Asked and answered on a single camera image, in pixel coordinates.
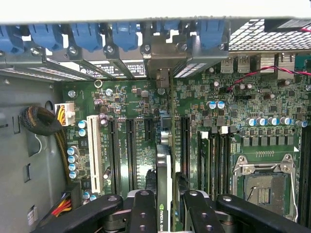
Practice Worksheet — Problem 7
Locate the black RAM slot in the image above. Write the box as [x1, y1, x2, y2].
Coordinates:
[210, 133, 220, 195]
[220, 133, 231, 195]

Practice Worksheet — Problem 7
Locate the long black expansion slot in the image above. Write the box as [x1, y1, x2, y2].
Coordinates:
[107, 117, 121, 195]
[125, 118, 137, 192]
[180, 116, 191, 180]

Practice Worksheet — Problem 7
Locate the CPU socket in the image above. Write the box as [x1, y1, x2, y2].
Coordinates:
[232, 155, 298, 223]

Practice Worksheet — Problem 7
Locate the white expansion slot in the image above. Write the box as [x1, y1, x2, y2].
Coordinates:
[86, 115, 104, 195]

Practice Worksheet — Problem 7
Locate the short black expansion slot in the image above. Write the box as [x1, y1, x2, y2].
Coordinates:
[144, 118, 155, 143]

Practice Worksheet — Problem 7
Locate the silver locking lever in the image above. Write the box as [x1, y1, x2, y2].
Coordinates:
[289, 167, 299, 223]

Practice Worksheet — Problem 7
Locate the green motherboard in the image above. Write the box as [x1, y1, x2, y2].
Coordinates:
[62, 54, 311, 230]

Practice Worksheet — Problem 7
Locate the open grey PC case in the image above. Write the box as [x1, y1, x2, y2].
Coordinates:
[0, 0, 311, 233]

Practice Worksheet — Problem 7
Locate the blue slot clip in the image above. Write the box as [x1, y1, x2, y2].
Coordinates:
[155, 20, 182, 41]
[111, 22, 139, 52]
[196, 19, 226, 50]
[28, 23, 64, 52]
[0, 24, 25, 54]
[71, 23, 103, 53]

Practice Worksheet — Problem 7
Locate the red yellow power cable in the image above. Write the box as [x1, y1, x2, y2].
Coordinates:
[50, 182, 83, 218]

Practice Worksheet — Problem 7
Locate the yellow black power cable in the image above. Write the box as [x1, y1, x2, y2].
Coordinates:
[19, 103, 76, 187]

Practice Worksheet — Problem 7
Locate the red black twisted wire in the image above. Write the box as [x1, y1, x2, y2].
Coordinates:
[227, 65, 311, 94]

